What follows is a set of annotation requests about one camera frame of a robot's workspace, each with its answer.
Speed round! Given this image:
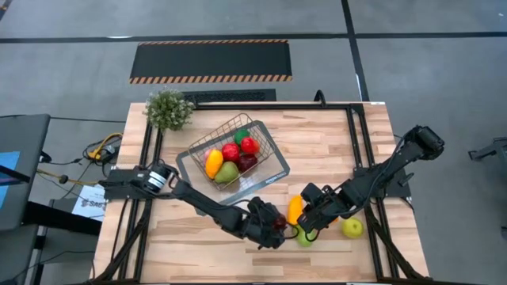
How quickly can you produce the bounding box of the gold wire basket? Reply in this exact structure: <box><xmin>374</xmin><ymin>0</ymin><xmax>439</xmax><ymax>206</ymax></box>
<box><xmin>188</xmin><ymin>112</ymin><xmax>276</xmax><ymax>191</ymax></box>

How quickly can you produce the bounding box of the yellow cable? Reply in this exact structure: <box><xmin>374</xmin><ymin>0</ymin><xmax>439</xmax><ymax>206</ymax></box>
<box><xmin>87</xmin><ymin>132</ymin><xmax>124</xmax><ymax>162</ymax></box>

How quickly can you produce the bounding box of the potted green plant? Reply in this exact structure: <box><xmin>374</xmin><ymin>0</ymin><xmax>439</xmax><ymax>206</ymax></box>
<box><xmin>143</xmin><ymin>87</ymin><xmax>196</xmax><ymax>132</ymax></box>

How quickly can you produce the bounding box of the grey bordered baking mat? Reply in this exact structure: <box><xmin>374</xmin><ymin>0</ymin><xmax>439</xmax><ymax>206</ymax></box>
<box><xmin>175</xmin><ymin>120</ymin><xmax>292</xmax><ymax>207</ymax></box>

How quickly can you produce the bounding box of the dark grey desk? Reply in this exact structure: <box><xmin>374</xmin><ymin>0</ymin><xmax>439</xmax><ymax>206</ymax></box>
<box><xmin>0</xmin><ymin>113</ymin><xmax>51</xmax><ymax>233</ymax></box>

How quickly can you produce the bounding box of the yellow green apple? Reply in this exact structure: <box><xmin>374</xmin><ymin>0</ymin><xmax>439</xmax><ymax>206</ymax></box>
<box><xmin>341</xmin><ymin>217</ymin><xmax>365</xmax><ymax>240</ymax></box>

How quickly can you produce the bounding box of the red apple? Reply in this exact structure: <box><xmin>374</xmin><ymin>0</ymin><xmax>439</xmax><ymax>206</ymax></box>
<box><xmin>220</xmin><ymin>142</ymin><xmax>242</xmax><ymax>163</ymax></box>

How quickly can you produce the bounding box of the blue screen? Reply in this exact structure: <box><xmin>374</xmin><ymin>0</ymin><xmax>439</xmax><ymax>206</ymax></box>
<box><xmin>0</xmin><ymin>150</ymin><xmax>21</xmax><ymax>211</ymax></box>

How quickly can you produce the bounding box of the red orange round fruit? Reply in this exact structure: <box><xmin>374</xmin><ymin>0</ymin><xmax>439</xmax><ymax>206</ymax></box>
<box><xmin>240</xmin><ymin>136</ymin><xmax>261</xmax><ymax>155</ymax></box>

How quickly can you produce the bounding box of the black perforated floor mat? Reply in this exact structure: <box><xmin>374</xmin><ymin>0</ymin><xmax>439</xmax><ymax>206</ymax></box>
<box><xmin>181</xmin><ymin>88</ymin><xmax>277</xmax><ymax>105</ymax></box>

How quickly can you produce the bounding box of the yellow mango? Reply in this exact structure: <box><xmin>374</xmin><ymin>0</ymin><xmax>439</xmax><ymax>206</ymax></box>
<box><xmin>204</xmin><ymin>148</ymin><xmax>225</xmax><ymax>181</ymax></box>
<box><xmin>287</xmin><ymin>194</ymin><xmax>305</xmax><ymax>226</ymax></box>

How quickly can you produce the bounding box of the black hazard striped floor mat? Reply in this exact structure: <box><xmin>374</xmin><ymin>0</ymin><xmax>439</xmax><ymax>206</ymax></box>
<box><xmin>128</xmin><ymin>38</ymin><xmax>293</xmax><ymax>85</ymax></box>

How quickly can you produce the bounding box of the white paper sign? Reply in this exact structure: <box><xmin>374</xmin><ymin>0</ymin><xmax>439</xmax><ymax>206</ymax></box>
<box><xmin>71</xmin><ymin>184</ymin><xmax>108</xmax><ymax>222</ymax></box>

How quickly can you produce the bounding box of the green lime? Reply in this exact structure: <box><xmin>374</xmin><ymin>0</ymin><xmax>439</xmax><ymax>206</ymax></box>
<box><xmin>233</xmin><ymin>128</ymin><xmax>251</xmax><ymax>146</ymax></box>

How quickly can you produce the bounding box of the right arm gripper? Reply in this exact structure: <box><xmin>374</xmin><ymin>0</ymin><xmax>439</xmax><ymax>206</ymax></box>
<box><xmin>296</xmin><ymin>182</ymin><xmax>349</xmax><ymax>234</ymax></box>

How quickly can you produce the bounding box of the green pear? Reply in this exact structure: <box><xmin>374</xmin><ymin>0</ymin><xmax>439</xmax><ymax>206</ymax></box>
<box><xmin>213</xmin><ymin>161</ymin><xmax>240</xmax><ymax>184</ymax></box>
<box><xmin>295</xmin><ymin>225</ymin><xmax>318</xmax><ymax>249</ymax></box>

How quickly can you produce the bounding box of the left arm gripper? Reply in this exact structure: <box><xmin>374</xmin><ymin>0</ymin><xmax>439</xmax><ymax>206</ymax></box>
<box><xmin>238</xmin><ymin>196</ymin><xmax>288</xmax><ymax>250</ymax></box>

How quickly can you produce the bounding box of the dark red bell pepper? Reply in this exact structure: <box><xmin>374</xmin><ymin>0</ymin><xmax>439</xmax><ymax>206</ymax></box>
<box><xmin>236</xmin><ymin>153</ymin><xmax>259</xmax><ymax>173</ymax></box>

